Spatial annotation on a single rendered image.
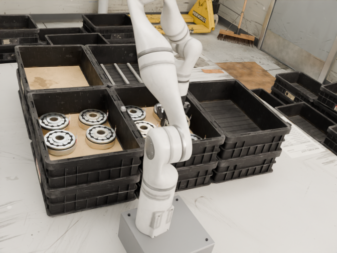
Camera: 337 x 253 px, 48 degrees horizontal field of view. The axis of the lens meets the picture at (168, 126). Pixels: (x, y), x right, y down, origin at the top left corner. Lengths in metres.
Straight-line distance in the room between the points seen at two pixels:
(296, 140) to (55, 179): 1.17
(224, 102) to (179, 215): 0.73
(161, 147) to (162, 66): 0.20
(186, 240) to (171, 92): 0.43
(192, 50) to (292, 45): 3.48
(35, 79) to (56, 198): 0.67
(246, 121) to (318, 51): 2.88
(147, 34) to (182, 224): 0.55
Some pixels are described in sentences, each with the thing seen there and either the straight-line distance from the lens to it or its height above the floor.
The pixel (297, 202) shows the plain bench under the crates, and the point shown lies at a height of 0.70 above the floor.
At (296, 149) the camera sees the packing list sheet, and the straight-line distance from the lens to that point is 1.81.
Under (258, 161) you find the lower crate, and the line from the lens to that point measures 1.51.
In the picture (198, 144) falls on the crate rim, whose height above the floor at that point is 0.92.
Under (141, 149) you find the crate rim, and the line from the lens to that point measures 1.16.
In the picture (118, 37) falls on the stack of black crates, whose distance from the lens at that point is 3.11.
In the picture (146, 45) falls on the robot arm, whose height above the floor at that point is 1.29.
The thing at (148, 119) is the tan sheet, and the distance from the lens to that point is 1.49.
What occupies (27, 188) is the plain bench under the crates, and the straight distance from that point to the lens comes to 1.36.
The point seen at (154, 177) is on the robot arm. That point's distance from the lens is 0.93.
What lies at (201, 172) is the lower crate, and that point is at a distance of 1.37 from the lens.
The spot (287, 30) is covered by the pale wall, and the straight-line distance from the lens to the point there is 4.71.
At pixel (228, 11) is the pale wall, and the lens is 5.51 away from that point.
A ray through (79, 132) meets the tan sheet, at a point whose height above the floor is 0.83.
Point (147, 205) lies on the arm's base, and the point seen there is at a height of 0.92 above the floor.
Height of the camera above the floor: 1.64
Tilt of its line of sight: 33 degrees down
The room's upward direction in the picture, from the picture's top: 11 degrees clockwise
